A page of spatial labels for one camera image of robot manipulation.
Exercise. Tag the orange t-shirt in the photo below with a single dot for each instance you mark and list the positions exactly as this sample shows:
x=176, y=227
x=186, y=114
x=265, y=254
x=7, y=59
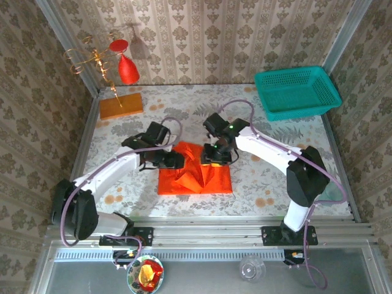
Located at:
x=171, y=185

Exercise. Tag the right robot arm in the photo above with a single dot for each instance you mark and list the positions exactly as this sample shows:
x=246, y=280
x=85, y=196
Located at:
x=269, y=147

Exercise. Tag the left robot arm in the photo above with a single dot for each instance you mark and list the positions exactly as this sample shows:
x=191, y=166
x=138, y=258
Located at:
x=116, y=165

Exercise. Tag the wooden base block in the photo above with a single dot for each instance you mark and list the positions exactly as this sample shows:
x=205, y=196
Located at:
x=128, y=107

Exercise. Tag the red wine glass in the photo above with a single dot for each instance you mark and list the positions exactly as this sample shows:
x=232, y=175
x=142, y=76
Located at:
x=128, y=72

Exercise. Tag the teal plastic basket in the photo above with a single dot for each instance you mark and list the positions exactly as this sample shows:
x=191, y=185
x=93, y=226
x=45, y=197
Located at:
x=291, y=88

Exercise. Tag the small black connector board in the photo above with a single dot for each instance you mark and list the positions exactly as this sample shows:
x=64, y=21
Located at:
x=291, y=258
x=122, y=254

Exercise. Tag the clear plastic cup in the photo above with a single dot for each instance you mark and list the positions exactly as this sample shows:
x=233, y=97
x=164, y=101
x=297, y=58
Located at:
x=252, y=269

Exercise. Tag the red gold foil wrapper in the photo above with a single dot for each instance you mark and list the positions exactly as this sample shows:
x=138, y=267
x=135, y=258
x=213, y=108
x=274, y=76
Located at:
x=148, y=274

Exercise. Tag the patterned small bowl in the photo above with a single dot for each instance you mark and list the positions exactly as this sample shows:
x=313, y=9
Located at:
x=133, y=275

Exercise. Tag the pale green glass object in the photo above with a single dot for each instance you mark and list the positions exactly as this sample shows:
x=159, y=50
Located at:
x=332, y=191

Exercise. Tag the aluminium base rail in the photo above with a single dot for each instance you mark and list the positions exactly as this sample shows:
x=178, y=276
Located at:
x=208, y=232

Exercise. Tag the aluminium frame post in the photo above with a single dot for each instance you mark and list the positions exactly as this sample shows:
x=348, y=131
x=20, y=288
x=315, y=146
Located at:
x=346, y=36
x=70, y=46

